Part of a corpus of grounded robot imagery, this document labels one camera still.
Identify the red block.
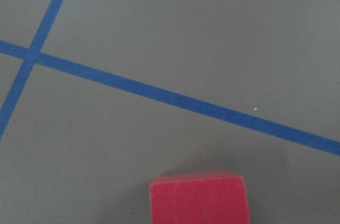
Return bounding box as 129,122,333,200
149,171,251,224

